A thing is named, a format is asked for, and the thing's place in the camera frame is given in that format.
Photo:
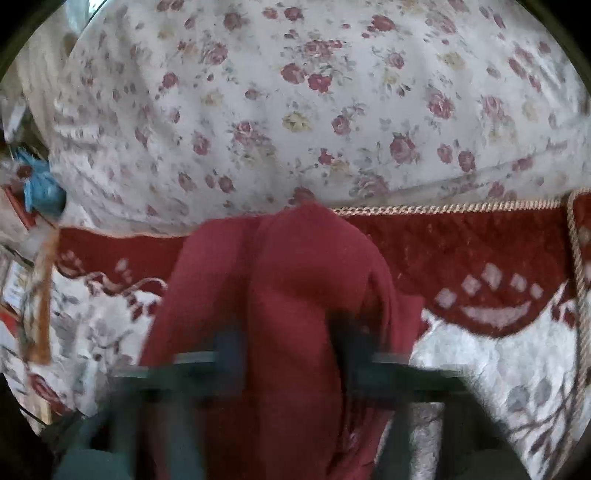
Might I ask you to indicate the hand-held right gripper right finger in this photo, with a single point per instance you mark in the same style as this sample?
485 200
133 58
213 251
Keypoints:
353 360

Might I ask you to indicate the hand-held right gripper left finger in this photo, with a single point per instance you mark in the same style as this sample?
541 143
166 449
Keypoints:
228 355

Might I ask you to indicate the dark red knit garment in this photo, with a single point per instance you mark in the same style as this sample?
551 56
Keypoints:
286 286

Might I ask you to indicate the red white patterned bedspread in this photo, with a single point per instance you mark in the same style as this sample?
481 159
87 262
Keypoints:
461 258

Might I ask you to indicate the white floral bed sheet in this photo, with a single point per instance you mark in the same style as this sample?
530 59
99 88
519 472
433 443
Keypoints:
277 138

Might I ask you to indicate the blue cloth item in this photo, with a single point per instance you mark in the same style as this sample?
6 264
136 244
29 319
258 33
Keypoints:
41 189

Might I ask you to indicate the cream cloth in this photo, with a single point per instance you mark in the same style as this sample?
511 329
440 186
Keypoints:
44 78

